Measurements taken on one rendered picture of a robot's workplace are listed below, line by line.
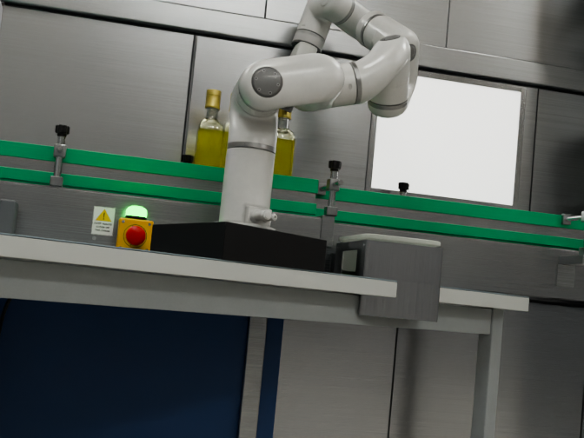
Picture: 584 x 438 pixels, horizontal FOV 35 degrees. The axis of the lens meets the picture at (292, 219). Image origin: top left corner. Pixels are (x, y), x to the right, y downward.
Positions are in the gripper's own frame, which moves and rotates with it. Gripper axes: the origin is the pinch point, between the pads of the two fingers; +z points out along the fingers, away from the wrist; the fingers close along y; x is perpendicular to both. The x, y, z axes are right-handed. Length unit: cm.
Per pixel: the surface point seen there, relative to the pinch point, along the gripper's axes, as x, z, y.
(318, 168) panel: 15.7, 8.4, -12.1
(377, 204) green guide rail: 28.8, 14.7, 4.2
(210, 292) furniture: -8, 50, 48
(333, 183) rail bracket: 13.7, 16.7, 17.0
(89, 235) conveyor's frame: -32, 46, 15
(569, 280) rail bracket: 81, 14, 7
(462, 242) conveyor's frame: 52, 16, 6
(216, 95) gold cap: -16.1, 4.5, 1.2
